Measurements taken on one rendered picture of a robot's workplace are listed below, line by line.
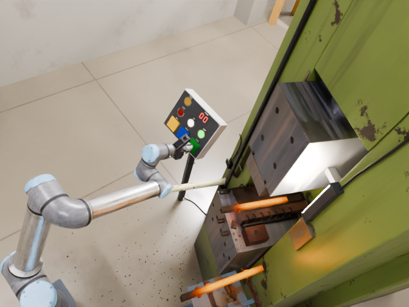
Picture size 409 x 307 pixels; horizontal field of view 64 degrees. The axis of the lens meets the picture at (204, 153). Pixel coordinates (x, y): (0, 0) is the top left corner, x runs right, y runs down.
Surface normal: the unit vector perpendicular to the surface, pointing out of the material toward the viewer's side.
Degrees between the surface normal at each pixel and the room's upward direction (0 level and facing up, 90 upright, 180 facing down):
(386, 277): 90
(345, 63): 90
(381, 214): 90
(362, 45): 90
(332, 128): 0
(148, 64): 0
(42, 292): 5
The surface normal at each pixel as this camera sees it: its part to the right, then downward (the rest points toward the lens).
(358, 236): -0.95, 0.11
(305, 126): 0.18, -0.57
